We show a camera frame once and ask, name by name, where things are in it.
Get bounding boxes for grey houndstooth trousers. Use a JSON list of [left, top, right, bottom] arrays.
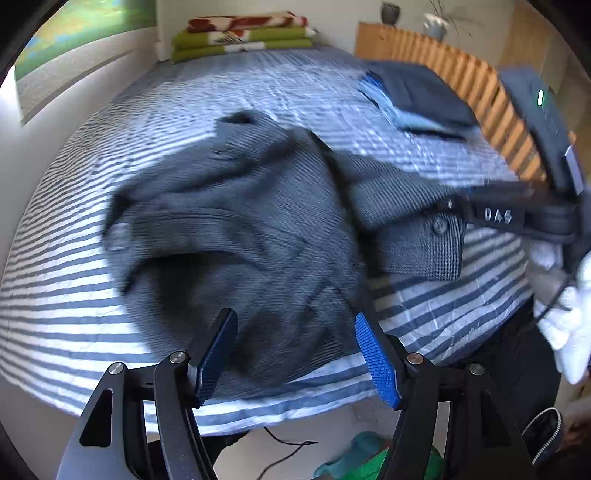
[[102, 111, 466, 398]]

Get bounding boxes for right white gloved hand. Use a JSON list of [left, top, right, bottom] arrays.
[[524, 240, 590, 385]]

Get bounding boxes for wooden slatted headboard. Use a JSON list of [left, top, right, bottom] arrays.
[[353, 22, 549, 181]]

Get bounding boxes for green bag on floor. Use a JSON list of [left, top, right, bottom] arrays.
[[313, 430, 445, 480]]

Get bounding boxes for light blue folded garment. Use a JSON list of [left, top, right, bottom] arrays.
[[359, 75, 474, 139]]

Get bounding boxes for wooden cabinet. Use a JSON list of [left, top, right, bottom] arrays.
[[498, 1, 570, 94]]

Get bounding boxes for dark blue folded garment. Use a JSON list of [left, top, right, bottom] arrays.
[[363, 61, 480, 136]]

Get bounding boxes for white pot with plant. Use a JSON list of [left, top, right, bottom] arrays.
[[423, 0, 473, 41]]

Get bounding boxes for dark grey vase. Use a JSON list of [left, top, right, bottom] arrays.
[[381, 2, 402, 28]]

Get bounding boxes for red white floral blanket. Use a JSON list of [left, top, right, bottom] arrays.
[[186, 12, 308, 33]]

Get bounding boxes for lower green folded blanket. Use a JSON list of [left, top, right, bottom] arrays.
[[170, 38, 314, 63]]

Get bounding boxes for green folded blanket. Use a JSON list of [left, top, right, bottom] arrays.
[[172, 26, 318, 50], [170, 38, 314, 63]]

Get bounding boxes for upper green folded blanket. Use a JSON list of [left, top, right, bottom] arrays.
[[172, 26, 318, 50]]

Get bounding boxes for black cable on floor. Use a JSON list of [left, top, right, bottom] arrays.
[[244, 426, 320, 480]]

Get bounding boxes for green yellow wall painting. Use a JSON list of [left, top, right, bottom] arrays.
[[15, 0, 156, 80]]

